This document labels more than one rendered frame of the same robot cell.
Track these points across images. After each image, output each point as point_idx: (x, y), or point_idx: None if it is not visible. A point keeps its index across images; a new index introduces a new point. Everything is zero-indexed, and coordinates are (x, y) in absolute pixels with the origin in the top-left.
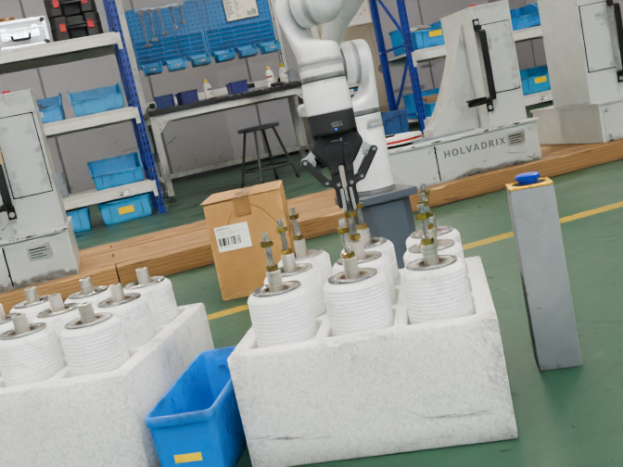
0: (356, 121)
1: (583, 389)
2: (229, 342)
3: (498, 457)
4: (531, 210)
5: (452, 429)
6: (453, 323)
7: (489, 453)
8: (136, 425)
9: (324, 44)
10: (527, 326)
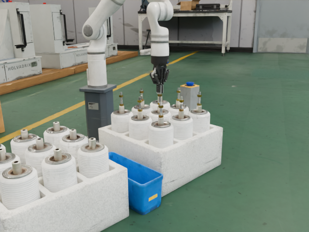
0: (100, 56)
1: None
2: None
3: (225, 170)
4: (194, 94)
5: (209, 165)
6: (214, 130)
7: (221, 170)
8: (128, 190)
9: (167, 29)
10: None
